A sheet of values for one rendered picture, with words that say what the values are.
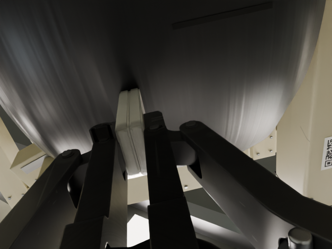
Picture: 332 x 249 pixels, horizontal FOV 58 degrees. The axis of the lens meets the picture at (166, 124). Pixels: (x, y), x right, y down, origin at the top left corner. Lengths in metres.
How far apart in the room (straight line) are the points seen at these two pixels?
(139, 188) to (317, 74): 0.58
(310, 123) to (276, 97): 0.29
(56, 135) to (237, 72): 0.15
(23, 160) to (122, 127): 0.89
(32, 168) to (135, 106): 0.87
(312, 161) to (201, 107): 0.39
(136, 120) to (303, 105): 0.43
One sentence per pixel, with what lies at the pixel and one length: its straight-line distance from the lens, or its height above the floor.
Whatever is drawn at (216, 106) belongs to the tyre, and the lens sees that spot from 0.25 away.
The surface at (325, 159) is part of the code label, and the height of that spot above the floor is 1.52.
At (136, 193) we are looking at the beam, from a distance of 0.90.
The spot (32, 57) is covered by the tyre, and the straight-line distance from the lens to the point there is 0.22.
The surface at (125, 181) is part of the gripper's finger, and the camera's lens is 0.16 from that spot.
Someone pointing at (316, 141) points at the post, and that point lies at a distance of 0.58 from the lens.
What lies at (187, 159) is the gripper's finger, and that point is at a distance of 0.15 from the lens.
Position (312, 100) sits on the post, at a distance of 0.54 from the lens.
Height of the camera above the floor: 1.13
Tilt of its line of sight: 32 degrees up
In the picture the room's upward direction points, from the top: 168 degrees clockwise
